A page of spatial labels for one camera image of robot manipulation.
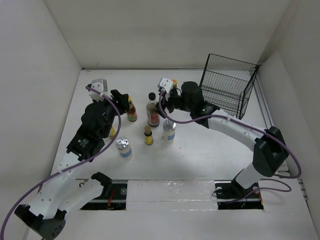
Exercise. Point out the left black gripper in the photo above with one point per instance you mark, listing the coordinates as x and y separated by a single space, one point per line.
121 101

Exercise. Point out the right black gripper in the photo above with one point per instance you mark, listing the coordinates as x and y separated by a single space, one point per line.
167 102

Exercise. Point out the tall clear black-cap bottle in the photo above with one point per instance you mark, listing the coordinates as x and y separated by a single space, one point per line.
153 118

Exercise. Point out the white jar silver lid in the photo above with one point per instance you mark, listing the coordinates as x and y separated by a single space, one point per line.
124 148
169 130

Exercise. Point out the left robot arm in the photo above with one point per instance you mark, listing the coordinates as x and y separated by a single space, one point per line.
47 213

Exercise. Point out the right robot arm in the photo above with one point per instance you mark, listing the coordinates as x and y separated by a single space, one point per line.
267 145

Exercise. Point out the yellow-cap sauce bottle left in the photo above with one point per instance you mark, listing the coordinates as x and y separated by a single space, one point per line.
131 113

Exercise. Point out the yellow-cap sauce bottle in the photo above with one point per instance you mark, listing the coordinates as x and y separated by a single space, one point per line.
175 82
131 113

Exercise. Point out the yellow-cap sauce bottle right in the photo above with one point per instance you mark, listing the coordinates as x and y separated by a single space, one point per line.
175 82

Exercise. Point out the small yellow bottle centre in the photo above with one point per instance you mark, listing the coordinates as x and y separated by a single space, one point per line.
148 135

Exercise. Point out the small yellow bottle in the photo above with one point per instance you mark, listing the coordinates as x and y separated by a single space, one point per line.
148 135
112 133

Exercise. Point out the small yellow bottle left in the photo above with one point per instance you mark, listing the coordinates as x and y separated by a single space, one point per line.
112 133

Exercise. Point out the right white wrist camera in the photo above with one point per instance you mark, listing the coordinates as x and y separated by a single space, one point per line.
165 85

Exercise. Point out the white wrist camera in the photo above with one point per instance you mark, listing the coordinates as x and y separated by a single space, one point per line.
165 85
99 85

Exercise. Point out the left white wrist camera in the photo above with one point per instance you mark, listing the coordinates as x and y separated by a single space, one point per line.
99 85

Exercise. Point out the black wire mesh rack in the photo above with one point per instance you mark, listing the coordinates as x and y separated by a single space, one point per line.
228 83

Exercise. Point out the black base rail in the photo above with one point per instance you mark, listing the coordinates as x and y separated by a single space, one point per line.
115 199

